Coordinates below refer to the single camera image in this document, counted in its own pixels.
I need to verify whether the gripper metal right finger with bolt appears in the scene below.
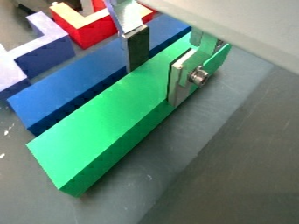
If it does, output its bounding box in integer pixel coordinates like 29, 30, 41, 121
167, 28, 218, 107

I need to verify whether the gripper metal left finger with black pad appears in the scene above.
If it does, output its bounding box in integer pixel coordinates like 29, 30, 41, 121
104, 0, 150, 72

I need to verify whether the long green bar block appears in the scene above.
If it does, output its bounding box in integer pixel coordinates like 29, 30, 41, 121
27, 37, 231, 197

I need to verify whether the red zigzag block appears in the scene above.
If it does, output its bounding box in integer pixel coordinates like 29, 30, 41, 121
51, 0, 155, 49

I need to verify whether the long blue bar block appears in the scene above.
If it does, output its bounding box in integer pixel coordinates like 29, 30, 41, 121
5, 13, 192, 137

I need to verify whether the purple zigzag block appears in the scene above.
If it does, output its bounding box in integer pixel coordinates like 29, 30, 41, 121
0, 11, 75, 100

